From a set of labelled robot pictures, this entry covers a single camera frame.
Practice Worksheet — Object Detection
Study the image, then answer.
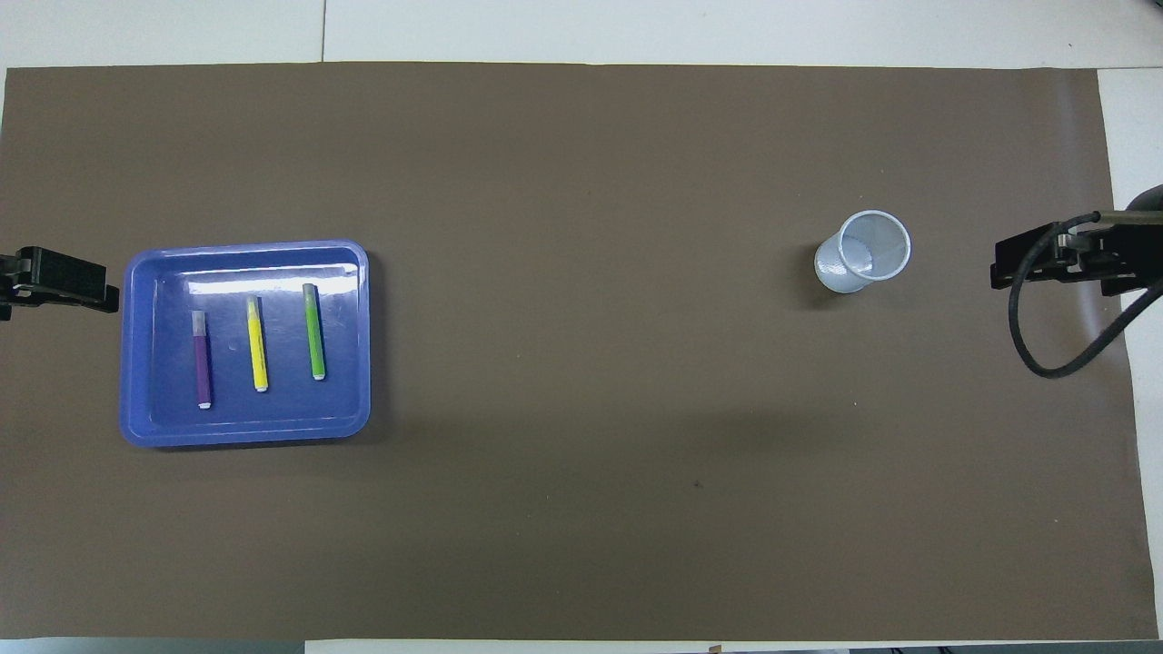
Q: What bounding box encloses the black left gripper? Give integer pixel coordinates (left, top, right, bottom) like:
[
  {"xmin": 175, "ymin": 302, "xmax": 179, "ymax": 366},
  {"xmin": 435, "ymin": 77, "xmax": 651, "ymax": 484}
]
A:
[{"xmin": 0, "ymin": 247, "xmax": 120, "ymax": 321}]

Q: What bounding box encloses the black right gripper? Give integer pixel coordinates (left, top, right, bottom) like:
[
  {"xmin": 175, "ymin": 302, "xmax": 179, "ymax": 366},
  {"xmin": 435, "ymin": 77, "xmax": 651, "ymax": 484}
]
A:
[{"xmin": 990, "ymin": 218, "xmax": 1163, "ymax": 297}]

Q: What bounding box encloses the yellow marker pen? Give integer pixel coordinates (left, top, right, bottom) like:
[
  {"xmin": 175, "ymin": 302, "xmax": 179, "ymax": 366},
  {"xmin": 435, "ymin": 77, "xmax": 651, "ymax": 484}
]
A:
[{"xmin": 246, "ymin": 295, "xmax": 269, "ymax": 392}]

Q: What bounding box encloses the purple marker pen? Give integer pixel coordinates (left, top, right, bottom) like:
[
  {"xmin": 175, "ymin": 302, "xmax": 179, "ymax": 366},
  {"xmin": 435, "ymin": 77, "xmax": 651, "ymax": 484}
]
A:
[{"xmin": 192, "ymin": 311, "xmax": 214, "ymax": 410}]

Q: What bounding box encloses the brown table mat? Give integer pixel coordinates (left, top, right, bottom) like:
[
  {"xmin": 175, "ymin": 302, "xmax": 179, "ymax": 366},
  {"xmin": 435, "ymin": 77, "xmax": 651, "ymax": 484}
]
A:
[{"xmin": 0, "ymin": 62, "xmax": 1159, "ymax": 642}]

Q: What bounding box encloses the blue plastic tray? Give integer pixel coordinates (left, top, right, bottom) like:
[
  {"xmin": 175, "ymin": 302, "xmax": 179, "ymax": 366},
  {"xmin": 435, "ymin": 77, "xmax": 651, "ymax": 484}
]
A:
[{"xmin": 120, "ymin": 239, "xmax": 372, "ymax": 448}]

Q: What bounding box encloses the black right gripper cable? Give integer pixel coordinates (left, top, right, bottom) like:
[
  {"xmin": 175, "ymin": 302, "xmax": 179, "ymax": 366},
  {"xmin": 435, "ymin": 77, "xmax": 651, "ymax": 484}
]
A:
[{"xmin": 1007, "ymin": 210, "xmax": 1163, "ymax": 380}]

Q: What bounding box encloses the translucent plastic cup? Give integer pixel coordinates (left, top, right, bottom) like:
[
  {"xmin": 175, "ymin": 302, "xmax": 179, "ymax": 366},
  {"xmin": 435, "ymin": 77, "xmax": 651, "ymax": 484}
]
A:
[{"xmin": 814, "ymin": 210, "xmax": 912, "ymax": 294}]

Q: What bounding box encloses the green marker pen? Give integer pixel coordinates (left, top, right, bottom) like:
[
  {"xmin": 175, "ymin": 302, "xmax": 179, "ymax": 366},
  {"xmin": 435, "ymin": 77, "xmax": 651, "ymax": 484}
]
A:
[{"xmin": 303, "ymin": 283, "xmax": 326, "ymax": 381}]

